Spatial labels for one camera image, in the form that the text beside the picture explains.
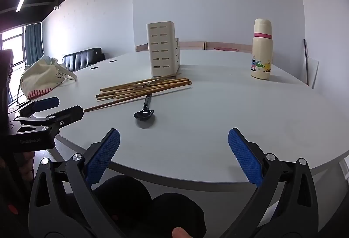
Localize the black spoon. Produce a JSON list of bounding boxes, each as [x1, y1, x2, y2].
[[133, 93, 155, 120]]

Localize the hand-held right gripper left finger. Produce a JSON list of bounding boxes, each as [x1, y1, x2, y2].
[[29, 128, 121, 238]]

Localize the person's left hand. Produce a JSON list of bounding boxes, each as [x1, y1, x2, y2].
[[22, 151, 35, 181]]

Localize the person's right hand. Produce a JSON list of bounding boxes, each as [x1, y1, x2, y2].
[[172, 227, 191, 238]]

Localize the cream tote bag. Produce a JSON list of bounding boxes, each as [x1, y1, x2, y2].
[[20, 55, 78, 99]]

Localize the dark leaning stick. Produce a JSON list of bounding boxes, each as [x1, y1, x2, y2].
[[303, 39, 310, 86]]

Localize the window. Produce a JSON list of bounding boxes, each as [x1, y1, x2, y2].
[[0, 26, 28, 108]]

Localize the cream thermos bottle pink band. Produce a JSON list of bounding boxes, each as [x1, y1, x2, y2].
[[251, 18, 274, 80]]

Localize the white leaning board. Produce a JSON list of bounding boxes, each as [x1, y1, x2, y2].
[[307, 58, 319, 89]]

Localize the pile of wooden chopsticks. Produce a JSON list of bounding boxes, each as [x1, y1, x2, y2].
[[95, 73, 193, 101]]

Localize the black leather sofa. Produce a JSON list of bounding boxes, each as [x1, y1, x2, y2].
[[62, 48, 106, 72]]

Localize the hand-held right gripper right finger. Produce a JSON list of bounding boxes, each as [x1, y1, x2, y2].
[[228, 127, 323, 238]]

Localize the person's black trousers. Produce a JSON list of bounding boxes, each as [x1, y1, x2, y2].
[[93, 175, 206, 238]]

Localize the dark brown wooden chopstick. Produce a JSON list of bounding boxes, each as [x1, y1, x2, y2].
[[83, 96, 131, 113]]

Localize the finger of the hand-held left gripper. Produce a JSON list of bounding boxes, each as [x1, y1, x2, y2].
[[15, 106, 84, 132], [15, 97, 60, 119]]

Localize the cream slotted utensil holder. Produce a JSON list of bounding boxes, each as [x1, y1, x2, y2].
[[146, 21, 181, 77]]

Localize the teal curtain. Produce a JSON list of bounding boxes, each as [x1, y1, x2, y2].
[[25, 23, 44, 65]]

